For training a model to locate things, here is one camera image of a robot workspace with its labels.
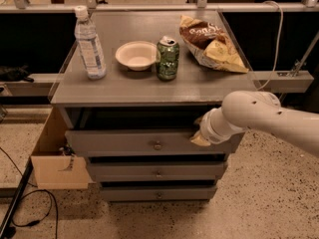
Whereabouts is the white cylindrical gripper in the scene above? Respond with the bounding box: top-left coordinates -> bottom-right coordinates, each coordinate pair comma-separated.
190,109 -> 233,146

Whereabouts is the grey top drawer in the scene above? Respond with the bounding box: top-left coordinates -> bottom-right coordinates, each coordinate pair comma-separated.
65,129 -> 243,157

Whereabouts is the grey drawer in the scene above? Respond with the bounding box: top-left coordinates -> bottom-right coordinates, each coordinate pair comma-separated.
87,161 -> 227,182
100,186 -> 217,202
65,129 -> 243,157

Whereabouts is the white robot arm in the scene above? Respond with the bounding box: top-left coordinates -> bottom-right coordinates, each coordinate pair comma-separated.
190,91 -> 319,156

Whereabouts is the grey drawer cabinet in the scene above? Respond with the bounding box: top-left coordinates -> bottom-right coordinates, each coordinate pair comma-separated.
51,11 -> 255,190

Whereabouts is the grey middle drawer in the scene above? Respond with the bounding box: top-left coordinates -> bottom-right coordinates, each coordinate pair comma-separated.
87,161 -> 227,182

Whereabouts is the grey bottom drawer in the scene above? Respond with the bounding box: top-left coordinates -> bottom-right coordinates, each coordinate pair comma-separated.
100,186 -> 217,202

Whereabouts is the green soda can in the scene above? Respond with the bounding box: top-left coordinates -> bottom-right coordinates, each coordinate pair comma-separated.
156,36 -> 179,81

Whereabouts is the brown yellow chip bag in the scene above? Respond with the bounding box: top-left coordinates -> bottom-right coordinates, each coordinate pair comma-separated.
179,15 -> 248,74

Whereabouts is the white paper bowl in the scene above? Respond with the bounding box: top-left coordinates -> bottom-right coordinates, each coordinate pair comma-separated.
116,41 -> 157,72

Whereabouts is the clear plastic water bottle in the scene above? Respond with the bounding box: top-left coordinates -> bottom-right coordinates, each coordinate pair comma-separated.
74,5 -> 107,80

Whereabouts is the cardboard box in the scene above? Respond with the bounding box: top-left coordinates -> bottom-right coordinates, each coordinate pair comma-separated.
31,109 -> 90,189

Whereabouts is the black object on ledge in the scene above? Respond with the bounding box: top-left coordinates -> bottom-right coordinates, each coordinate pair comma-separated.
0,65 -> 34,83

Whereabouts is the metal railing frame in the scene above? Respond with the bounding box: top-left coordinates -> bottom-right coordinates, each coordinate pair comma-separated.
0,0 -> 319,95

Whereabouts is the white hanging cable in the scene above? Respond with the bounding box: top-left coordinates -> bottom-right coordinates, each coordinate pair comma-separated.
256,0 -> 285,92

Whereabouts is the black floor cable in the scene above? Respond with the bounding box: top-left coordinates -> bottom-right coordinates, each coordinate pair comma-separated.
0,146 -> 60,239

